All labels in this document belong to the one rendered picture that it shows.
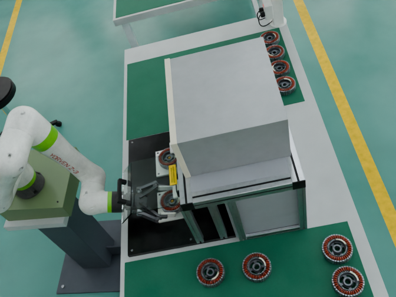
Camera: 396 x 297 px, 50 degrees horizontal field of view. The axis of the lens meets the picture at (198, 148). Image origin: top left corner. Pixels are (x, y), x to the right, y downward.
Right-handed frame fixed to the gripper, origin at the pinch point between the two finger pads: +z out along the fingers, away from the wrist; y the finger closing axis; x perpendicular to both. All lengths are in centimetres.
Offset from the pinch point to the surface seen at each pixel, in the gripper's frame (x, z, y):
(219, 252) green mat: -0.2, 18.0, -25.1
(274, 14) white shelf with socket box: -25, 64, 109
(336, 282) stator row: -17, 56, -46
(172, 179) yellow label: -26.4, -2.2, -6.7
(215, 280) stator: -2.9, 14.3, -37.7
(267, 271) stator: -10, 33, -38
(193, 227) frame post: -12.0, 6.4, -19.6
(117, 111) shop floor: 97, -29, 146
